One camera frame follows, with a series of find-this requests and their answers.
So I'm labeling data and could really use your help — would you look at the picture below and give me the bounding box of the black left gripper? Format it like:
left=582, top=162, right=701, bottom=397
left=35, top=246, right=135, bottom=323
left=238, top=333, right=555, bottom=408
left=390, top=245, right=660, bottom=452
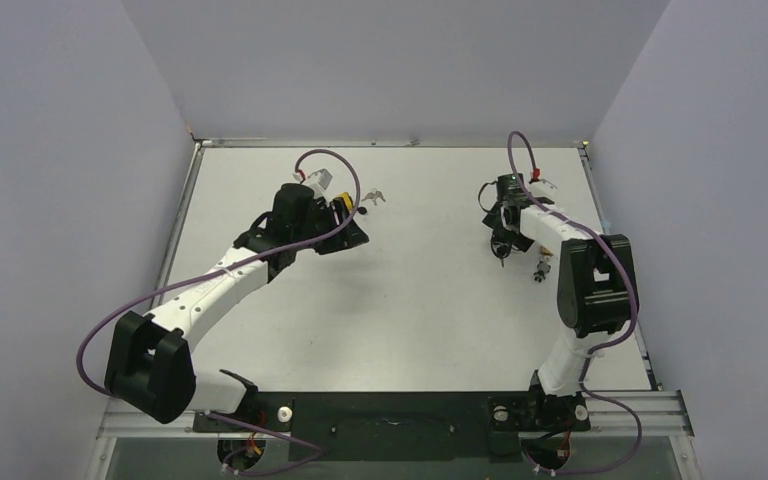
left=293, top=198, right=367, bottom=256

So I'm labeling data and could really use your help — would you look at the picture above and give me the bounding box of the yellow Opel padlock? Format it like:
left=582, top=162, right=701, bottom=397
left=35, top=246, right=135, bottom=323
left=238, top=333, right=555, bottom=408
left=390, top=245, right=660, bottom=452
left=330, top=192, right=354, bottom=226

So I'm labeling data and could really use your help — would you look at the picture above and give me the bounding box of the black-headed key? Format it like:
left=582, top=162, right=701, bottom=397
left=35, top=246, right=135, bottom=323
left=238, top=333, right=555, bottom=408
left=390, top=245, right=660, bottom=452
left=490, top=240, right=512, bottom=267

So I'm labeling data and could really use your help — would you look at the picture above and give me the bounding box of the silver key bunch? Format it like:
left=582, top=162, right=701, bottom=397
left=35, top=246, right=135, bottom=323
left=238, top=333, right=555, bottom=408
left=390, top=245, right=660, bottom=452
left=358, top=188, right=387, bottom=215

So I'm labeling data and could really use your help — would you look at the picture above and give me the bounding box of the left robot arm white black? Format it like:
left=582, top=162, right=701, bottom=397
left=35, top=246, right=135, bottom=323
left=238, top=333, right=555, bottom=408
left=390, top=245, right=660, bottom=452
left=104, top=182, right=369, bottom=430

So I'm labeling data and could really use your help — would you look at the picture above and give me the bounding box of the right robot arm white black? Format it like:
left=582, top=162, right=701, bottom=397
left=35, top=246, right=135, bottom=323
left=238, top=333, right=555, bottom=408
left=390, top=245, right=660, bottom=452
left=482, top=174, right=639, bottom=427

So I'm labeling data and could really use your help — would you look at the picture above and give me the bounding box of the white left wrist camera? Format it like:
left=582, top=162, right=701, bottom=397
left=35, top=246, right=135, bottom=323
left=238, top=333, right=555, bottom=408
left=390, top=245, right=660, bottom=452
left=293, top=168, right=333, bottom=198

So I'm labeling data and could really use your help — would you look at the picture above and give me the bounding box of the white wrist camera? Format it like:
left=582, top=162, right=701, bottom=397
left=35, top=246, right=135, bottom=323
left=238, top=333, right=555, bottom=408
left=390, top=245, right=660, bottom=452
left=527, top=168, right=558, bottom=203
left=293, top=168, right=333, bottom=198

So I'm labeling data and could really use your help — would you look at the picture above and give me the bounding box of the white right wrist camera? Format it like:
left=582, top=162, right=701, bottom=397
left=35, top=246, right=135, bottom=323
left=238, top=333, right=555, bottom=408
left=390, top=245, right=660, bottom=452
left=527, top=168, right=558, bottom=203

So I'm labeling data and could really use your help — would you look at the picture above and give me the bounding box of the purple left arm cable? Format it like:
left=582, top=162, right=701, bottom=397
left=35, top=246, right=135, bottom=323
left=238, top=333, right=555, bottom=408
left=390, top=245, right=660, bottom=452
left=75, top=148, right=363, bottom=399

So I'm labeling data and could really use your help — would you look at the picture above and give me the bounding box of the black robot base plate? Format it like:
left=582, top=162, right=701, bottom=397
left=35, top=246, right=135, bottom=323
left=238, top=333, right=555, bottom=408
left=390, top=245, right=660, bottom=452
left=193, top=391, right=591, bottom=461

